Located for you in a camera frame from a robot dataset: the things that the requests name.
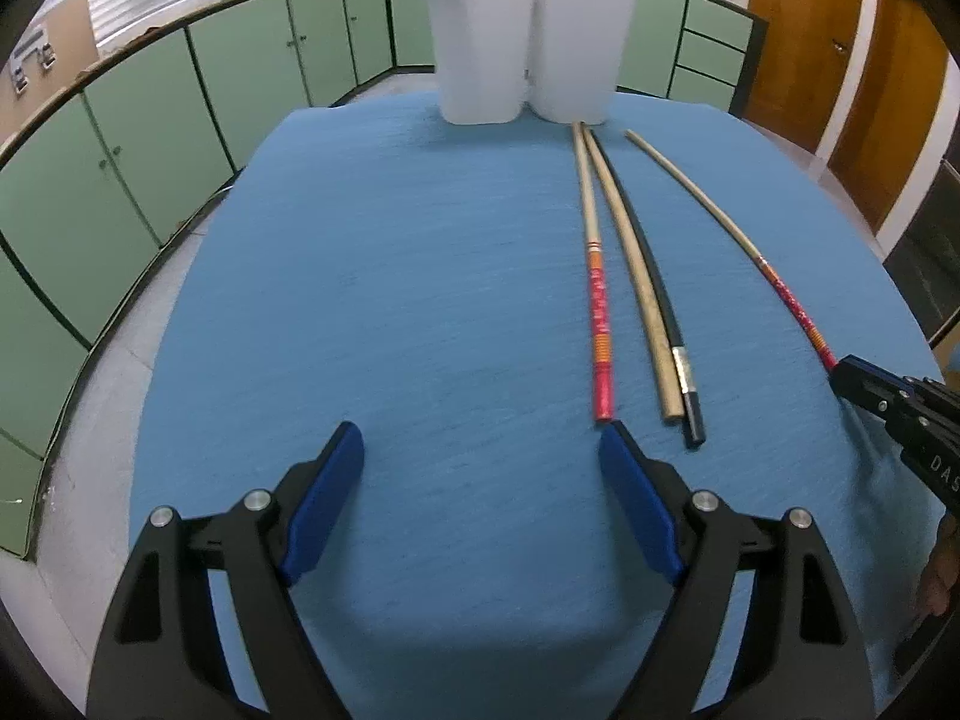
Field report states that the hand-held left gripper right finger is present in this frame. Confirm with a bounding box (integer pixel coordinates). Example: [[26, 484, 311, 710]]
[[598, 420, 875, 720]]

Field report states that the red orange banded chopstick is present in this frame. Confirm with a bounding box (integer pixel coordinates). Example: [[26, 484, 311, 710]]
[[571, 121, 618, 422]]

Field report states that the brown wooden door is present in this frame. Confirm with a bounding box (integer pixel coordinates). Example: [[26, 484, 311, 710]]
[[739, 0, 868, 159], [825, 0, 960, 238]]

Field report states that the black box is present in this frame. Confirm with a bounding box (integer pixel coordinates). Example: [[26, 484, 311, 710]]
[[883, 160, 960, 350]]

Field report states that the red patterned bamboo chopstick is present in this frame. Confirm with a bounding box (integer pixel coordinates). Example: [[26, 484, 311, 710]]
[[625, 130, 839, 374]]

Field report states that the white two-compartment utensil holder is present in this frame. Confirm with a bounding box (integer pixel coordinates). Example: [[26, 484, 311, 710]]
[[425, 0, 641, 125]]

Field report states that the black chopstick with silver band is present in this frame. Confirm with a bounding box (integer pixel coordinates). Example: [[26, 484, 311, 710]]
[[598, 154, 708, 449]]

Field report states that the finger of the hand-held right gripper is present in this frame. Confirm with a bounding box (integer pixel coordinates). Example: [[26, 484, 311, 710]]
[[828, 354, 917, 430]]

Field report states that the plain wooden chopstick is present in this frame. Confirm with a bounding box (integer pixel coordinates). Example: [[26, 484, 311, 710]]
[[583, 127, 685, 422]]

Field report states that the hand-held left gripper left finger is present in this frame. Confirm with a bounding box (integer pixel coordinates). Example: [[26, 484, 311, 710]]
[[88, 421, 367, 720]]

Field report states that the person's right hand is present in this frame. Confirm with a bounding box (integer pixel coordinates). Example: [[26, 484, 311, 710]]
[[918, 516, 960, 618]]

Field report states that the long green base cabinet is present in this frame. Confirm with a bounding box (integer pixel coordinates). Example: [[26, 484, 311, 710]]
[[0, 0, 440, 563]]

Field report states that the green base cabinet with drawers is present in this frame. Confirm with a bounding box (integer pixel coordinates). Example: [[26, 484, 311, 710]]
[[615, 0, 770, 118]]

